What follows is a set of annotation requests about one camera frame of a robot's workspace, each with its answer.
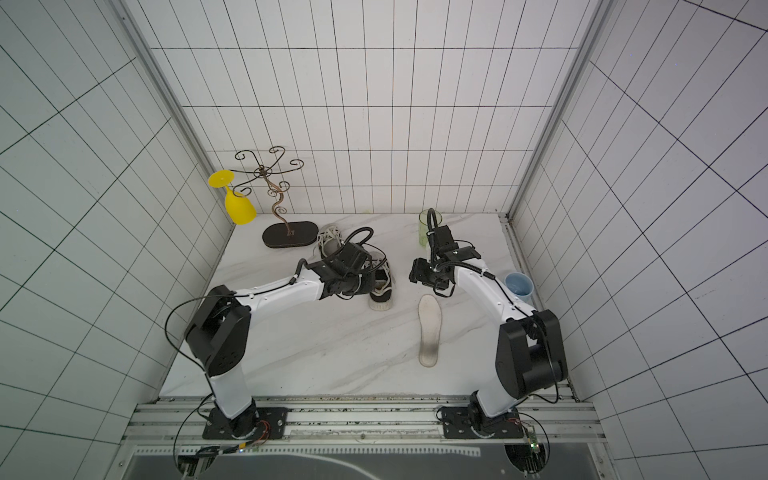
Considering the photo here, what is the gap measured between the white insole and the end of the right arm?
0.17m

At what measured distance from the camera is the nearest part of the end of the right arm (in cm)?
63

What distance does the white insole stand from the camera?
85 centimetres
